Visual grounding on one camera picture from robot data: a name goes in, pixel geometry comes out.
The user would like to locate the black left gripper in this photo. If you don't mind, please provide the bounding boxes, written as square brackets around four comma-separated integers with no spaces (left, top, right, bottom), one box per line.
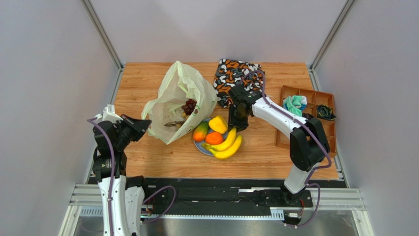
[114,114,151,150]

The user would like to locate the yellow banana bunch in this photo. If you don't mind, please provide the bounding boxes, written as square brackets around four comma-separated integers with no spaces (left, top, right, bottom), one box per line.
[201,128,243,160]

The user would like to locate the red grape bunch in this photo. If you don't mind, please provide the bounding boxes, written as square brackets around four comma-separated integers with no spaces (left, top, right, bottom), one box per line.
[181,98,197,116]

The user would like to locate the pale green plastic bag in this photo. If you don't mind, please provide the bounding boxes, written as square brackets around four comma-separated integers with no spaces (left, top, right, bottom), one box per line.
[141,61,218,145]

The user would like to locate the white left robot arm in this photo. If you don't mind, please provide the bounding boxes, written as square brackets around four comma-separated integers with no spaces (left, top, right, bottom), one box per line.
[88,115,152,236]

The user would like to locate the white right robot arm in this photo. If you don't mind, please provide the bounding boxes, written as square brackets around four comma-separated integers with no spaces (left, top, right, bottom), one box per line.
[228,85,330,195]

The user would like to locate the orange tangerine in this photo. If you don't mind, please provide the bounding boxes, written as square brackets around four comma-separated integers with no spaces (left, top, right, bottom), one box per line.
[205,132,224,145]

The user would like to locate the green orange mango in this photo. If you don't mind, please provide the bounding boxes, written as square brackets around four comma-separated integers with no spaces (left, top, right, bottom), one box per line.
[192,121,210,142]

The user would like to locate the blue plate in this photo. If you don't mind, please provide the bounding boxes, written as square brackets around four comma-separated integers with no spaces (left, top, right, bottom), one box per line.
[192,118,229,156]

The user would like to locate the camouflage patterned shorts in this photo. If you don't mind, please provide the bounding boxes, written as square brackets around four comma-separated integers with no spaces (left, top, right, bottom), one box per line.
[213,59,265,108]

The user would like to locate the lower teal white sock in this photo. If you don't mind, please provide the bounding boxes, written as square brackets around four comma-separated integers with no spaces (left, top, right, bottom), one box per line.
[283,104,302,117]

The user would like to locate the teal white sock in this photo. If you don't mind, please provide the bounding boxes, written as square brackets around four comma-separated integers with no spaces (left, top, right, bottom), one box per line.
[283,104,302,117]
[283,95,308,110]

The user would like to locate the upper teal white sock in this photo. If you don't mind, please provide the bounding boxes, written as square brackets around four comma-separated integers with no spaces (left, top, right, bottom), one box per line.
[283,95,308,110]

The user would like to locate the dark brown rolled tie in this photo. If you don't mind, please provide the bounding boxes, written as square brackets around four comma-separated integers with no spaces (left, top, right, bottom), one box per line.
[302,113,314,120]

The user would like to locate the wooden compartment organizer tray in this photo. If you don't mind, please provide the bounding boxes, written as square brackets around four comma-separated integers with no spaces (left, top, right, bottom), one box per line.
[279,86,337,159]

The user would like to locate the navy yellow rolled tie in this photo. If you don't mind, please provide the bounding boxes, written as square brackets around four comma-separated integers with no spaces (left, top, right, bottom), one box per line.
[316,104,336,121]

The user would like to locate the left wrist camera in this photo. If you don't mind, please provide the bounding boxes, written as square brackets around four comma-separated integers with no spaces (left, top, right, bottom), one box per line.
[93,104,122,124]

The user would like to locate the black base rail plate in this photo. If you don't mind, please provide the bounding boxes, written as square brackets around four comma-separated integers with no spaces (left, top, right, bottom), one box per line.
[88,177,348,217]

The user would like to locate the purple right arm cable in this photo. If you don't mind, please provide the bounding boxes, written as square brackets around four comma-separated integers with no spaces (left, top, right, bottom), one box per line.
[242,69,333,229]

